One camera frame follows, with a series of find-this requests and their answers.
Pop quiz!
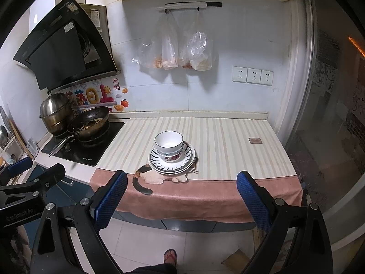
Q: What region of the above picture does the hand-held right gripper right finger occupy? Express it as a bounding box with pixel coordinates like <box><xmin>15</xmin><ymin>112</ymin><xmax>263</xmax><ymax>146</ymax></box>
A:
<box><xmin>236</xmin><ymin>171</ymin><xmax>334</xmax><ymax>274</ymax></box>

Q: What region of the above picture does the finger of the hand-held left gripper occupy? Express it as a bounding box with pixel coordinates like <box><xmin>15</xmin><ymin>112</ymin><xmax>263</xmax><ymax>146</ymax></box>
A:
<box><xmin>0</xmin><ymin>156</ymin><xmax>34</xmax><ymax>187</ymax></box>
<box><xmin>0</xmin><ymin>163</ymin><xmax>66</xmax><ymax>204</ymax></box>

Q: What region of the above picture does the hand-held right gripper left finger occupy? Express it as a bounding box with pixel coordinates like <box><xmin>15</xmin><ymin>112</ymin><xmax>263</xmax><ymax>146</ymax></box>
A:
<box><xmin>30</xmin><ymin>170</ymin><xmax>128</xmax><ymax>274</ymax></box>

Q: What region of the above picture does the blue leaf pattern plate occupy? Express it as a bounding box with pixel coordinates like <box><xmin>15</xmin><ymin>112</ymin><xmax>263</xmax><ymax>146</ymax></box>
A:
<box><xmin>150</xmin><ymin>141</ymin><xmax>195</xmax><ymax>172</ymax></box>

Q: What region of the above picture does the white bowl dark rim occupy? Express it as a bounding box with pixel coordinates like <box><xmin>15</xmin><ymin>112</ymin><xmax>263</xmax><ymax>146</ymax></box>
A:
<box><xmin>154</xmin><ymin>131</ymin><xmax>184</xmax><ymax>155</ymax></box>

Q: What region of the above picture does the white dish rack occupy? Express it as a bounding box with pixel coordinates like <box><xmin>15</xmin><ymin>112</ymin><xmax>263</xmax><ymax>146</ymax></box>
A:
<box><xmin>0</xmin><ymin>126</ymin><xmax>26</xmax><ymax>166</ymax></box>

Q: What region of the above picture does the black gas stove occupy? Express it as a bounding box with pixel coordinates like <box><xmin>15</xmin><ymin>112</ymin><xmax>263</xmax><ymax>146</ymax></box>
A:
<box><xmin>41</xmin><ymin>121</ymin><xmax>125</xmax><ymax>166</ymax></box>

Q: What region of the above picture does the striped beige pink cloth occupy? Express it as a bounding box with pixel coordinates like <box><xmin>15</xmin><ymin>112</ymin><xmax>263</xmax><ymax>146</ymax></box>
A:
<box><xmin>90</xmin><ymin>116</ymin><xmax>303</xmax><ymax>224</ymax></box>

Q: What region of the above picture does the brown cardboard piece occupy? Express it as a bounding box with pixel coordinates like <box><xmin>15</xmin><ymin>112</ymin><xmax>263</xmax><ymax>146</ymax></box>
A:
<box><xmin>221</xmin><ymin>249</ymin><xmax>251</xmax><ymax>269</ymax></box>

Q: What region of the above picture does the dark wok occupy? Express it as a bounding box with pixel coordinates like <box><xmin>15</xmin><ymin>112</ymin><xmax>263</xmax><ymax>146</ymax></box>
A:
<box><xmin>48</xmin><ymin>106</ymin><xmax>111</xmax><ymax>157</ymax></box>

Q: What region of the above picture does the stainless steel pot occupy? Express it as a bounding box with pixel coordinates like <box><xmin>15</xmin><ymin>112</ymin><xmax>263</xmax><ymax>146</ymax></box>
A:
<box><xmin>39</xmin><ymin>91</ymin><xmax>74</xmax><ymax>134</ymax></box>

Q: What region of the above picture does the person's foot with flip-flop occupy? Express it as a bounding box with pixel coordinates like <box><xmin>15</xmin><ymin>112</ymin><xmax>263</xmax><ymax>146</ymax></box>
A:
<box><xmin>163</xmin><ymin>248</ymin><xmax>178</xmax><ymax>266</ymax></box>

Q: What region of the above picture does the sliding glass door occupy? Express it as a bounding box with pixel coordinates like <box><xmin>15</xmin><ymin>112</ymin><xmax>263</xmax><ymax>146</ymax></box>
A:
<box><xmin>285</xmin><ymin>0</ymin><xmax>365</xmax><ymax>252</ymax></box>

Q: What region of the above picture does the black range hood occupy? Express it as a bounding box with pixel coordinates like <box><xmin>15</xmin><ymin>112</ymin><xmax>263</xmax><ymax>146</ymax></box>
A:
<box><xmin>13</xmin><ymin>0</ymin><xmax>122</xmax><ymax>91</ymax></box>

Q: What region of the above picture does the clear plastic bag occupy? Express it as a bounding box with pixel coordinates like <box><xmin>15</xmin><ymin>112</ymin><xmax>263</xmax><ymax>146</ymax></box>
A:
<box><xmin>161</xmin><ymin>11</ymin><xmax>180</xmax><ymax>70</ymax></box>
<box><xmin>178</xmin><ymin>23</ymin><xmax>194</xmax><ymax>69</ymax></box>
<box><xmin>187</xmin><ymin>11</ymin><xmax>214</xmax><ymax>71</ymax></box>
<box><xmin>131</xmin><ymin>17</ymin><xmax>164</xmax><ymax>69</ymax></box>

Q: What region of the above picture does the colourful wall sticker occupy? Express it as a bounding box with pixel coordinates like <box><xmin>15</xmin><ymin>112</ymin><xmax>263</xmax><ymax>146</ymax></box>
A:
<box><xmin>64</xmin><ymin>77</ymin><xmax>129</xmax><ymax>113</ymax></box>

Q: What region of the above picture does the white wall outlet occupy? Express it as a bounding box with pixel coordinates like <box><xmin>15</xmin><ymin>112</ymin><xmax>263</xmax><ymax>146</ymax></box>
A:
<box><xmin>247</xmin><ymin>68</ymin><xmax>262</xmax><ymax>84</ymax></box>
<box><xmin>232</xmin><ymin>66</ymin><xmax>248</xmax><ymax>83</ymax></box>
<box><xmin>260</xmin><ymin>69</ymin><xmax>274</xmax><ymax>86</ymax></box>

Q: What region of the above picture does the white wall hook rail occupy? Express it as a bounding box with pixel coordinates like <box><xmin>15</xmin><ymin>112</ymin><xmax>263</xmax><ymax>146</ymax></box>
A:
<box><xmin>156</xmin><ymin>2</ymin><xmax>223</xmax><ymax>12</ymax></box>

